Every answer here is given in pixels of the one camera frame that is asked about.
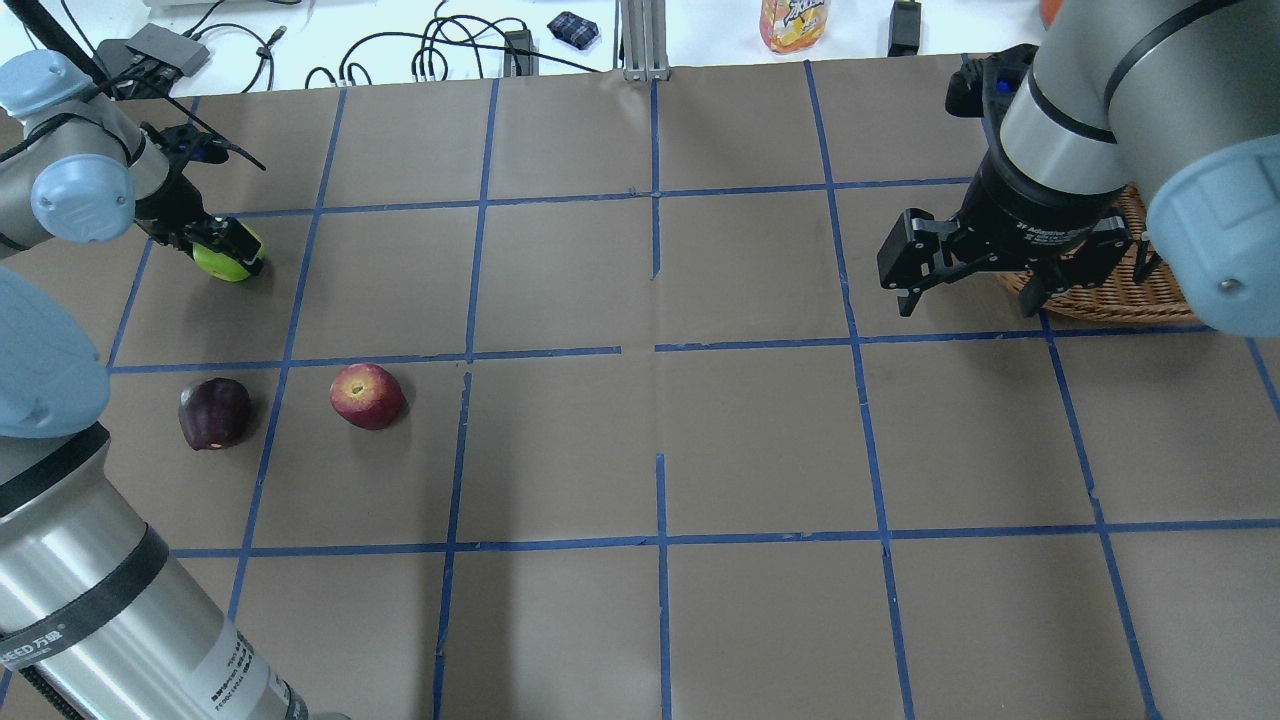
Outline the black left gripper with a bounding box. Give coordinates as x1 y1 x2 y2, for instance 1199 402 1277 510
150 126 265 273

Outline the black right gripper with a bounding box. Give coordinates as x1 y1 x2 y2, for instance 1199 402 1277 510
877 150 1158 318

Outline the green apple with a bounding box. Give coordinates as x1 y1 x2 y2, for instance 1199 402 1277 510
191 225 266 283

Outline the dark red apple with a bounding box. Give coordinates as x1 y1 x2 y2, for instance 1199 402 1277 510
178 377 253 451

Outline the red yellow apple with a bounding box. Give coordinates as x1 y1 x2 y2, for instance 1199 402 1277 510
329 363 408 430

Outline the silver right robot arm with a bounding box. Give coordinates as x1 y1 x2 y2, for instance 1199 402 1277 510
876 1 1279 337

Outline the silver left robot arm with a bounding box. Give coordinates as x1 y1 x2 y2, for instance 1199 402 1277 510
1 49 311 719

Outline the woven wicker basket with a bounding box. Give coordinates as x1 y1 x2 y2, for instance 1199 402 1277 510
1044 184 1199 325

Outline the grey usb hub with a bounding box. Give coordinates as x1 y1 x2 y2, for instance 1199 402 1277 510
93 23 210 82

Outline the black power adapter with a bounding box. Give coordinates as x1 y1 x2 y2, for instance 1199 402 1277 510
886 0 922 56

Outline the orange juice bottle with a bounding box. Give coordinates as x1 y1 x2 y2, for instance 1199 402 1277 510
759 0 829 54

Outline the dark blue small pouch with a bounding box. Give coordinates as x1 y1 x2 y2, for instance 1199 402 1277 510
547 12 602 51

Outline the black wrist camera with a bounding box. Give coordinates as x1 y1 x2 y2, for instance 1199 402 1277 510
943 44 1039 132

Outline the aluminium frame post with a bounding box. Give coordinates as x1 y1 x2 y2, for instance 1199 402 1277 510
614 0 671 83

